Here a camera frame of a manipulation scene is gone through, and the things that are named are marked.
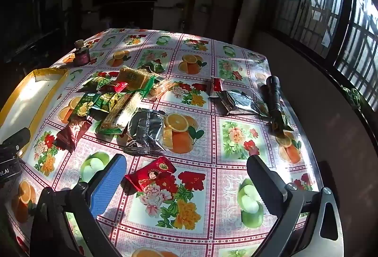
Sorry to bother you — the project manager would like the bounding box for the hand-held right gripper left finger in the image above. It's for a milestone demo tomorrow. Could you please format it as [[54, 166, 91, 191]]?
[[30, 153, 127, 257]]

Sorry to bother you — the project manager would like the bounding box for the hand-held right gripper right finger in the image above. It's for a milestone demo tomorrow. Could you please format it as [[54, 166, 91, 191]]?
[[246, 155, 345, 257]]

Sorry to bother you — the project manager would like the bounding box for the red snack packet with figure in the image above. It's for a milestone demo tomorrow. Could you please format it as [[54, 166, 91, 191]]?
[[125, 157, 177, 193]]

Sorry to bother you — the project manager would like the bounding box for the white tray with yellow rim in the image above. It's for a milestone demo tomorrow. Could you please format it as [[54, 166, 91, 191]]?
[[0, 67, 70, 152]]

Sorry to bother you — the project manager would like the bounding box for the maroon snack packet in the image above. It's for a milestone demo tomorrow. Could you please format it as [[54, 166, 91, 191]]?
[[55, 115, 93, 153]]

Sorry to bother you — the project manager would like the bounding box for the crumpled silver snack packet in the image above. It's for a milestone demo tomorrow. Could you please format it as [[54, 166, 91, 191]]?
[[123, 109, 166, 155]]

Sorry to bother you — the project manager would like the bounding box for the long yellow cracker packet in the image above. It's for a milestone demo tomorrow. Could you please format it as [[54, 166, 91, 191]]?
[[99, 91, 143, 135]]

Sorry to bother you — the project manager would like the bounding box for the fruit and flower printed tablecloth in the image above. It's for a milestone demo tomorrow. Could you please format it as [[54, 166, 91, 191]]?
[[0, 28, 323, 257]]

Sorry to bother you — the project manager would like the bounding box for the green chip snack packet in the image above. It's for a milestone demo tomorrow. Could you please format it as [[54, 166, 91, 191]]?
[[72, 92, 104, 119]]

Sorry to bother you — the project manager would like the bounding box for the black flashlight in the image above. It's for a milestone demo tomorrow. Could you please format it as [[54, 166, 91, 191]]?
[[259, 76, 287, 132]]

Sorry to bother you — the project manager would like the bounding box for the flat silver snack packet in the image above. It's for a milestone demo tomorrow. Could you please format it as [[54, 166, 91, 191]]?
[[218, 90, 269, 116]]

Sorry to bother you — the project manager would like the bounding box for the small red snack packet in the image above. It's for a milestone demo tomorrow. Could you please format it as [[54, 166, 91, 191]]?
[[99, 81, 129, 94]]

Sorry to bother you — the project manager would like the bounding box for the green red flower snack packet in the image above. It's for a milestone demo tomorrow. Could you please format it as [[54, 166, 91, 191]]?
[[82, 75, 112, 91]]

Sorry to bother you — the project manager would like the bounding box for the clear orange snack packet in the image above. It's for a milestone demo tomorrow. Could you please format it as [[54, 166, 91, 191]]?
[[148, 78, 178, 99]]

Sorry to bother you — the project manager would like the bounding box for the wide tan cracker packet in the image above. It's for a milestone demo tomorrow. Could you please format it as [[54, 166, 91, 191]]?
[[116, 66, 155, 93]]

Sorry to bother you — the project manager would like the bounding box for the red and white snack packet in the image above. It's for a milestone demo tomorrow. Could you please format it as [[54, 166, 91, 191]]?
[[209, 76, 225, 97]]

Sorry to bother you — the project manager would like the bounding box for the small dark bottle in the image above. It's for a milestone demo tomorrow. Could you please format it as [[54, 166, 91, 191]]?
[[73, 39, 90, 67]]

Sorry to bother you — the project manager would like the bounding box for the dark green snack packet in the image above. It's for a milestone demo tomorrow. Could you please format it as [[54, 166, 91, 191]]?
[[141, 62, 166, 75]]

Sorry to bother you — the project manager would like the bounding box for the white paper roll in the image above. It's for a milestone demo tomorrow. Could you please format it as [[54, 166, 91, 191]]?
[[233, 0, 266, 46]]

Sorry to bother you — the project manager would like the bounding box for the black window grille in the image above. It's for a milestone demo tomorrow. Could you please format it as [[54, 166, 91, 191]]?
[[273, 0, 378, 114]]

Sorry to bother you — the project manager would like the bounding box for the green tangled cord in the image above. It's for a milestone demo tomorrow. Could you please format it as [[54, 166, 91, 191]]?
[[343, 84, 364, 112]]

